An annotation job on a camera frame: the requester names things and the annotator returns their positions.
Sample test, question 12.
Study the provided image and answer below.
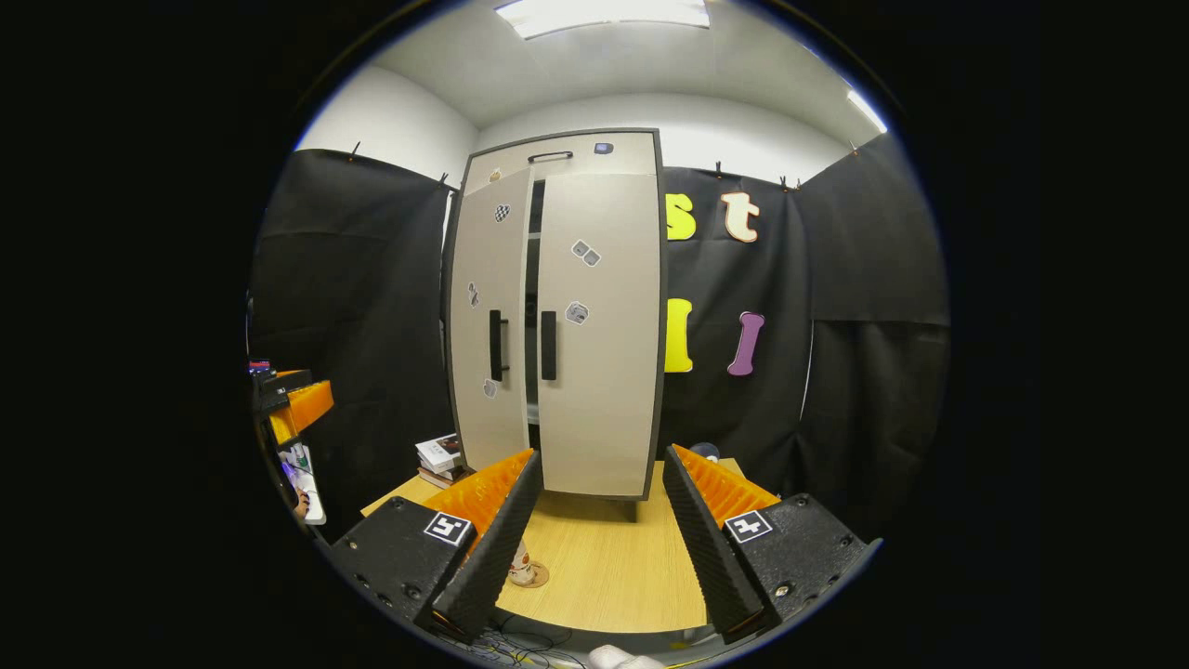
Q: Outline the black backdrop cloth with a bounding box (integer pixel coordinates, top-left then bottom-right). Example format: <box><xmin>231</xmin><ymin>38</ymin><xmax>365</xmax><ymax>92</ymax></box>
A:
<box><xmin>246</xmin><ymin>130</ymin><xmax>950</xmax><ymax>540</ymax></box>

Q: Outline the large ceiling light panel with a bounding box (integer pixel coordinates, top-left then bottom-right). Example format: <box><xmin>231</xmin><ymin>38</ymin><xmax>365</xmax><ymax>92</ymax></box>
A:
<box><xmin>492</xmin><ymin>0</ymin><xmax>712</xmax><ymax>40</ymax></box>

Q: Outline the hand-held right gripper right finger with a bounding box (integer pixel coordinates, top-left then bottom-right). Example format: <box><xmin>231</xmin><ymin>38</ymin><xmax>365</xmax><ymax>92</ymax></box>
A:
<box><xmin>662</xmin><ymin>444</ymin><xmax>882</xmax><ymax>644</ymax></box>

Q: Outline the narrow ceiling light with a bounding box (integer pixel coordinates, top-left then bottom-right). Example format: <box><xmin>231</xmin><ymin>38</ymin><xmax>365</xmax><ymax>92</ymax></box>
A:
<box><xmin>845</xmin><ymin>88</ymin><xmax>888</xmax><ymax>134</ymax></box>

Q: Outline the beige cabinet with dark frame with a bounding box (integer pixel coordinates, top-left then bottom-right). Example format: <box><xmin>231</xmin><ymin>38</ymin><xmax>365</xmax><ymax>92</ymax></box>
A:
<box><xmin>441</xmin><ymin>128</ymin><xmax>670</xmax><ymax>503</ymax></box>

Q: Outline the beige cabinet drawer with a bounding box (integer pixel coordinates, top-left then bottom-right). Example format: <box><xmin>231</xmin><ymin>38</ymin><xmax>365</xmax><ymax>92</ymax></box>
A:
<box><xmin>463</xmin><ymin>132</ymin><xmax>659</xmax><ymax>194</ymax></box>

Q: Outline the beige cabinet door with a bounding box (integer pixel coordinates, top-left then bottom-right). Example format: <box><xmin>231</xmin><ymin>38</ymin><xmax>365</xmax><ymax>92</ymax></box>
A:
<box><xmin>537</xmin><ymin>172</ymin><xmax>662</xmax><ymax>498</ymax></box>
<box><xmin>449</xmin><ymin>167</ymin><xmax>535</xmax><ymax>473</ymax></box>

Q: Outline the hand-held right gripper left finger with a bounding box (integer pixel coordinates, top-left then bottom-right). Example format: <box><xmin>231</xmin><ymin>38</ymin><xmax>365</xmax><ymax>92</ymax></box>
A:
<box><xmin>323</xmin><ymin>449</ymin><xmax>544</xmax><ymax>645</ymax></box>

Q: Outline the white book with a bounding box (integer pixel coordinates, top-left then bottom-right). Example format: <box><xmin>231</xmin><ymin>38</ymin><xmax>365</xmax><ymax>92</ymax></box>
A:
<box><xmin>415</xmin><ymin>434</ymin><xmax>463</xmax><ymax>473</ymax></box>

